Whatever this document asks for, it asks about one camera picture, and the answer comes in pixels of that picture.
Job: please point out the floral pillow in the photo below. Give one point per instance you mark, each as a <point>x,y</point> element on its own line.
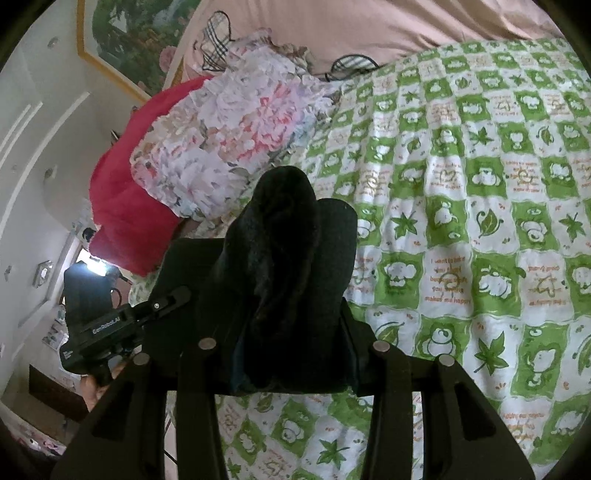
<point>199,157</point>

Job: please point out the pink quilt with plaid hearts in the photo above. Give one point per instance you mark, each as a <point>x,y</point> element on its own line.
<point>379,31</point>

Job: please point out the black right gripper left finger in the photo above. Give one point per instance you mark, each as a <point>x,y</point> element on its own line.
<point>123,436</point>

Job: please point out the black pants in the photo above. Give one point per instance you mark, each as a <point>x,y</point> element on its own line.
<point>266,309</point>

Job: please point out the left hand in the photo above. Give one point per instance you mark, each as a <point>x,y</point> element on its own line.
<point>91,392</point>

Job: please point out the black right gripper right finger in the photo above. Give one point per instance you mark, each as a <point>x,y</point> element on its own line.
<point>463,436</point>

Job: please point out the red blanket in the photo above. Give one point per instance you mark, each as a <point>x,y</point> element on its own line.
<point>133,229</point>

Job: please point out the green white checkered bedsheet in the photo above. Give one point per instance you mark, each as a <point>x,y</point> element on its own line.
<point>468,166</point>

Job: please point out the framed flower painting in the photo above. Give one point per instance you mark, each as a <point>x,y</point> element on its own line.
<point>132,43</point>

